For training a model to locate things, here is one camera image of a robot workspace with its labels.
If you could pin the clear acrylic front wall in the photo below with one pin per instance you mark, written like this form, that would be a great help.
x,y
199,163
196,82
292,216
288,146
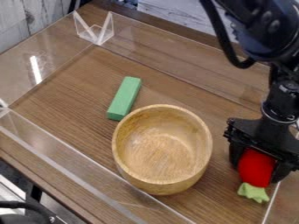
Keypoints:
x,y
81,184

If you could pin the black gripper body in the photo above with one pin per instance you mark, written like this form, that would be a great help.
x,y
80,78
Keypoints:
x,y
266,134

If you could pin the black metal table leg bracket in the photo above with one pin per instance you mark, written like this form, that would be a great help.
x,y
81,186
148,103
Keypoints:
x,y
33,196

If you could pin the wooden bowl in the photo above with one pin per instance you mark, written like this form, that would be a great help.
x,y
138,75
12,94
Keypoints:
x,y
162,147

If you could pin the clear acrylic corner bracket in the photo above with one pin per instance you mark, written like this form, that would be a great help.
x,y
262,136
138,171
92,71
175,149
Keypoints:
x,y
95,34

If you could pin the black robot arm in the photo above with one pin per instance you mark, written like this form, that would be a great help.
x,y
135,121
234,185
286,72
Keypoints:
x,y
258,31

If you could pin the red plush strawberry toy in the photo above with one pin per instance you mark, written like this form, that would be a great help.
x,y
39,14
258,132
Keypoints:
x,y
255,169

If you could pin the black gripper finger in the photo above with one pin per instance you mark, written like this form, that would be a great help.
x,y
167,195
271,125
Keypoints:
x,y
235,152
283,168

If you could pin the green rectangular block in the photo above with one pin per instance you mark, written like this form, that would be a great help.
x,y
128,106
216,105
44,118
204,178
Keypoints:
x,y
124,98

